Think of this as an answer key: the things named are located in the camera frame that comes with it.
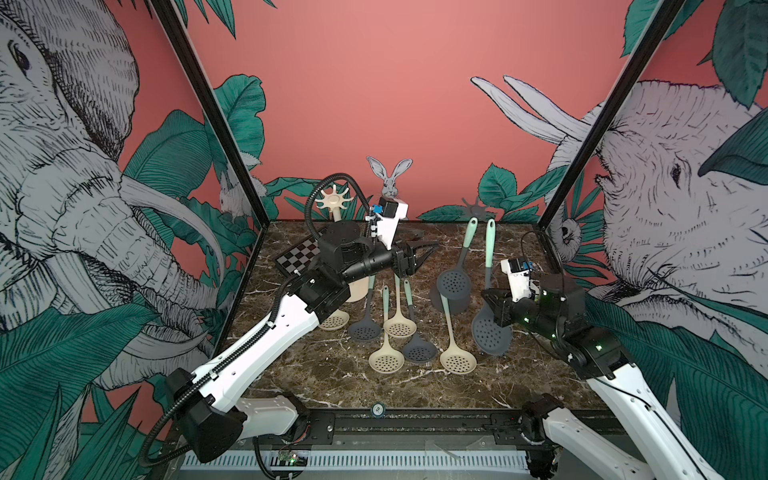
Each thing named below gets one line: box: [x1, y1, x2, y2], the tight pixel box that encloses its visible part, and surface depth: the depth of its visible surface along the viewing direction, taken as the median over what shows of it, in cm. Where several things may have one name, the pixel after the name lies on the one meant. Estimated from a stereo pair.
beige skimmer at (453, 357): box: [440, 294, 477, 375], surface depth 87 cm
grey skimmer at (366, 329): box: [347, 275, 382, 343], surface depth 92 cm
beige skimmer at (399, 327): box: [383, 274, 417, 339], surface depth 92 cm
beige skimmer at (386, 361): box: [368, 285, 405, 375], surface depth 86 cm
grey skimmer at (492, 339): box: [472, 218, 513, 355], surface depth 70 cm
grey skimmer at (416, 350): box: [402, 278, 438, 364], surface depth 90 cm
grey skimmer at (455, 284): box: [437, 217, 478, 314], surface depth 90 cm
